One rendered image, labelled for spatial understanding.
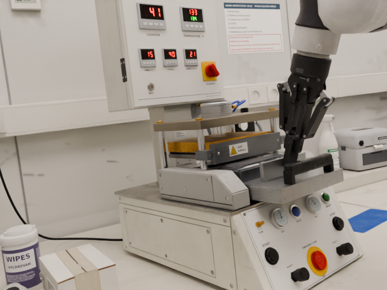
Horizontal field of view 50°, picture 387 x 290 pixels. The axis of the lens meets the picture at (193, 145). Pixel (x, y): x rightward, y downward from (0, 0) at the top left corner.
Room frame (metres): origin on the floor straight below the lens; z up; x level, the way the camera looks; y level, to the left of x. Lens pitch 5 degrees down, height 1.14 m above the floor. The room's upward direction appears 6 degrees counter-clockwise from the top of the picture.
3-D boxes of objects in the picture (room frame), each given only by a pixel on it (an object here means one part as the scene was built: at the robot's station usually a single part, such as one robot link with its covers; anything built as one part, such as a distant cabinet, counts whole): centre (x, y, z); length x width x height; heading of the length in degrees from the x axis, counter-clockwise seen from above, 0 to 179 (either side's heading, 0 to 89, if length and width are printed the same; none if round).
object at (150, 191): (1.07, -0.05, 0.93); 0.46 x 0.35 x 0.01; 39
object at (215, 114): (1.08, -0.06, 1.08); 0.31 x 0.24 x 0.13; 129
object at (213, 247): (1.05, -0.09, 0.84); 0.53 x 0.37 x 0.17; 39
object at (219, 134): (1.04, -0.07, 1.07); 0.22 x 0.17 x 0.10; 129
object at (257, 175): (0.98, -0.12, 0.98); 0.20 x 0.17 x 0.03; 129
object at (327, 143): (1.75, -0.58, 0.92); 0.09 x 0.08 x 0.25; 31
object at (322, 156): (0.84, -0.23, 0.99); 0.15 x 0.02 x 0.04; 129
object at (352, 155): (1.83, -0.72, 0.88); 0.25 x 0.20 x 0.17; 21
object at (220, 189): (0.90, 0.00, 0.97); 0.25 x 0.05 x 0.07; 39
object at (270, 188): (0.94, -0.15, 0.97); 0.30 x 0.22 x 0.08; 39
